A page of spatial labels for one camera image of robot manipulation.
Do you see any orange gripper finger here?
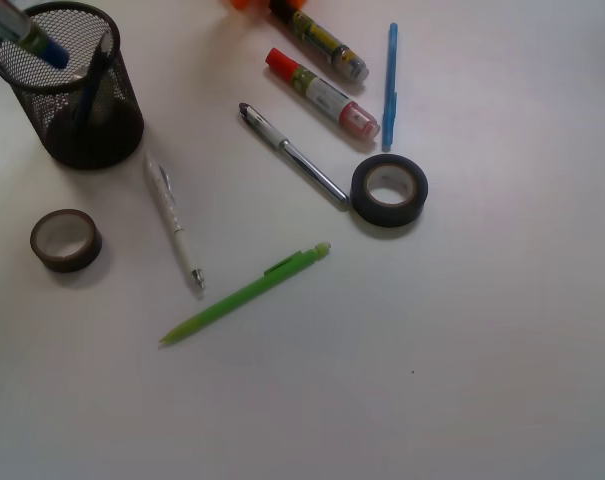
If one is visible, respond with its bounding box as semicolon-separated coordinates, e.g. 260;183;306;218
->
230;0;267;10

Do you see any white click pen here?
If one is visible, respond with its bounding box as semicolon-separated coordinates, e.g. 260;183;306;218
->
143;153;205;291

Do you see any red cap marker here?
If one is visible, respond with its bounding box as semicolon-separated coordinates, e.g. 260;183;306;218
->
265;48;380;141

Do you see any silver metal pen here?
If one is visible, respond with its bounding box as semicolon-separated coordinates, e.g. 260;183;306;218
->
239;102;350;209

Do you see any black pen in holder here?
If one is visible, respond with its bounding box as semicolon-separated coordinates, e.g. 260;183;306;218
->
73;31;112;136

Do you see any brown tape roll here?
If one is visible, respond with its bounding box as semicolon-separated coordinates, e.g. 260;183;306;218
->
30;209;103;273

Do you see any black mesh pen holder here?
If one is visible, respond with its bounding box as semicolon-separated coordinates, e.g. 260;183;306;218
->
0;1;144;170

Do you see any blue thin pen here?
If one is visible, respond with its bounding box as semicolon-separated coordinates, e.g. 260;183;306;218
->
382;23;398;152

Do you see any green mechanical pencil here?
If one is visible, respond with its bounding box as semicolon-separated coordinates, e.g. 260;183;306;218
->
158;242;331;347

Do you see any black cap marker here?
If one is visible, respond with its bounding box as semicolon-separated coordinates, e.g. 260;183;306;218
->
268;1;369;85

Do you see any black electrical tape roll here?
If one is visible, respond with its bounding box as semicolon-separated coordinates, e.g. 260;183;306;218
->
351;153;429;228

